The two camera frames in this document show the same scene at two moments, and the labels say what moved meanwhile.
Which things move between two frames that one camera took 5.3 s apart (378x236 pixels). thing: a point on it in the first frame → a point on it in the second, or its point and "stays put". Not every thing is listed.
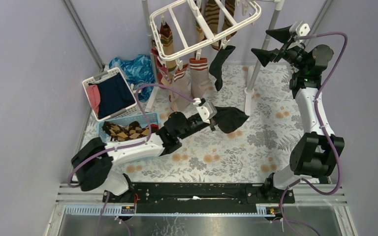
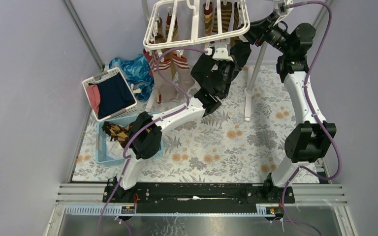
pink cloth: [94, 97] stays put
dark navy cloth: [115, 95] stays put
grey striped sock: [199, 77] → [185, 77]
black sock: [228, 119] → [240, 50]
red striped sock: [163, 76] → [152, 60]
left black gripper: [212, 120] → [236, 51]
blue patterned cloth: [139, 70] stays put
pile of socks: [133, 130] stays put
